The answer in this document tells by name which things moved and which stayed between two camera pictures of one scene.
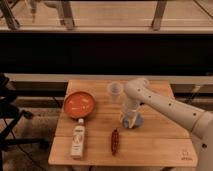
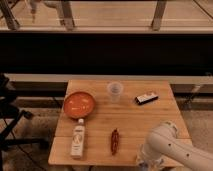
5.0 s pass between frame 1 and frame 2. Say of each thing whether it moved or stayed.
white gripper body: moved
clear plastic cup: stayed
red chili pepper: stayed
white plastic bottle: stayed
